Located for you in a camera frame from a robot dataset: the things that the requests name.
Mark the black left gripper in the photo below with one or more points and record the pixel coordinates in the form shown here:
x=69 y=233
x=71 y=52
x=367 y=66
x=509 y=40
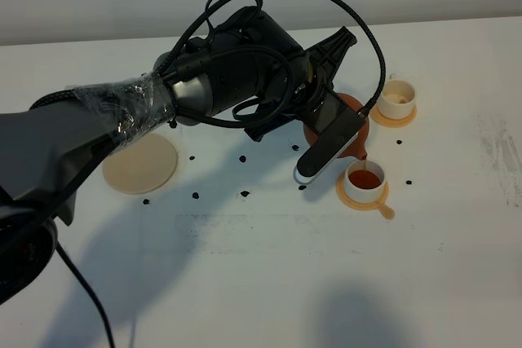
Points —
x=253 y=75

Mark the far white teacup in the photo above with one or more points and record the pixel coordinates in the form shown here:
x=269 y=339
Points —
x=396 y=85

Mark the beige round teapot coaster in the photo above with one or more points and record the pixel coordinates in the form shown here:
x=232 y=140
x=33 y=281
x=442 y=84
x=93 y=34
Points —
x=142 y=167

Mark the far orange saucer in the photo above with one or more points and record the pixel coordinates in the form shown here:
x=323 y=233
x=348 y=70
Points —
x=393 y=121

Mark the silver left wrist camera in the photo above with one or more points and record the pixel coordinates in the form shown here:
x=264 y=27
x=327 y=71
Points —
x=337 y=129

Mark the orange saucer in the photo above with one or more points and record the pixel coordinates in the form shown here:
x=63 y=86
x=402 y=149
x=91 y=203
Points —
x=393 y=121
x=380 y=204

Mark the white teacup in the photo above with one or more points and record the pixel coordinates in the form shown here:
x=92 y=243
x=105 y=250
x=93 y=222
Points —
x=364 y=181
x=396 y=85

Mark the near white teacup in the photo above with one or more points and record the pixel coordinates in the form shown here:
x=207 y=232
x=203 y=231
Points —
x=364 y=181

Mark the near orange saucer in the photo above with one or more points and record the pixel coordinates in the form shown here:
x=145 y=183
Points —
x=380 y=204

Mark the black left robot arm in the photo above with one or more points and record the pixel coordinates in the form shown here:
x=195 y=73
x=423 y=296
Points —
x=48 y=151

